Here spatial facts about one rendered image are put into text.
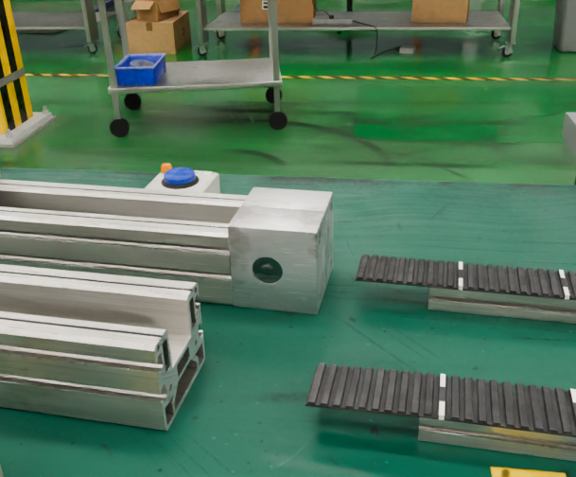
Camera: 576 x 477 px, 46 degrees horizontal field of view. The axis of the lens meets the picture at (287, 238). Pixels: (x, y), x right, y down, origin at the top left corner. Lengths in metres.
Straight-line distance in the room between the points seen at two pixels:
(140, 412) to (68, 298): 0.13
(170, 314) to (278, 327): 0.13
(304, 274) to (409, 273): 0.11
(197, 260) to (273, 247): 0.09
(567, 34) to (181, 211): 5.00
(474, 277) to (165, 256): 0.32
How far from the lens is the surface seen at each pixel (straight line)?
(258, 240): 0.68
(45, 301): 0.66
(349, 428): 0.58
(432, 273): 0.72
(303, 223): 0.68
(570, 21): 5.60
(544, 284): 0.73
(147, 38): 5.71
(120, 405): 0.59
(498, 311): 0.72
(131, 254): 0.74
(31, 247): 0.79
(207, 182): 0.88
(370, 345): 0.67
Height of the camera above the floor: 1.17
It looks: 27 degrees down
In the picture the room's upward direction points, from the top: 2 degrees counter-clockwise
